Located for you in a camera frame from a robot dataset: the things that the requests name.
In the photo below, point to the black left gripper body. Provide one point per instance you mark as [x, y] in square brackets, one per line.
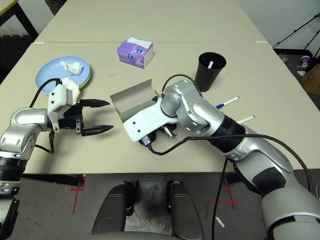
[71, 120]

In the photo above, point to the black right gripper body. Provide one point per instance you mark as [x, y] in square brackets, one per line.
[169, 130]

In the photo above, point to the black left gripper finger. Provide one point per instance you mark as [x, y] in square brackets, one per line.
[98, 130]
[96, 103]

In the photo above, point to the grey glasses case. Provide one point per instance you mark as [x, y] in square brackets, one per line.
[132, 97]

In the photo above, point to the blue plastic plate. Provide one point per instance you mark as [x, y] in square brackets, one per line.
[50, 72]

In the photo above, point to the white marker with black cap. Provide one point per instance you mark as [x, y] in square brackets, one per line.
[246, 119]

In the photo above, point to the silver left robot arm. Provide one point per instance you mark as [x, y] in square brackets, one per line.
[22, 120]

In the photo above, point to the green plastic plate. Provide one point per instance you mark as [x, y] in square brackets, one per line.
[89, 78]

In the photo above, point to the purple tissue box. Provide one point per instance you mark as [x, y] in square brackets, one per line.
[132, 53]

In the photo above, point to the black plastic cup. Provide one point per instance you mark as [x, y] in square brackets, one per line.
[207, 77]

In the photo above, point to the white marker with blue cap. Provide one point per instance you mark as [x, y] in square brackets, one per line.
[230, 101]

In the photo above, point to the grey robot left leg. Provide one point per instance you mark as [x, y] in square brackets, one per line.
[112, 210]

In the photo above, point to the grey robot leg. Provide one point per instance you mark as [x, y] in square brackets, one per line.
[112, 210]
[183, 210]

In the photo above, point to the grey robot right leg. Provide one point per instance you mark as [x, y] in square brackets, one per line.
[183, 210]

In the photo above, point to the white tape piece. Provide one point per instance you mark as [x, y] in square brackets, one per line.
[261, 41]
[38, 42]

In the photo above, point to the black foam floor mat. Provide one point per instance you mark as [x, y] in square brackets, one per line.
[12, 55]

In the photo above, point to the bystander in dark clothes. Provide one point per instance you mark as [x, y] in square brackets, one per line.
[58, 5]

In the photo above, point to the white tape strip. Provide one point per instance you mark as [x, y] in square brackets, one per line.
[220, 222]

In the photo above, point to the black framed side table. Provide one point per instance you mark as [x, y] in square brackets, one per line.
[26, 21]

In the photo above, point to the brown cardboard box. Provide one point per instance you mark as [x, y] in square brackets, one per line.
[312, 80]

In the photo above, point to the small purple cup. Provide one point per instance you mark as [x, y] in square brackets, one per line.
[305, 61]

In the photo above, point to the black tripod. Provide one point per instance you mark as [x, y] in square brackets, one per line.
[295, 31]

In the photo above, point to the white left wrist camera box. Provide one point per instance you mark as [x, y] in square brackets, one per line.
[57, 100]

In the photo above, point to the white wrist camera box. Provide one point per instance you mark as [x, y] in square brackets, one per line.
[57, 100]
[147, 117]

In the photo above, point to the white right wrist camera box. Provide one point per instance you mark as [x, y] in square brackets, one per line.
[147, 117]

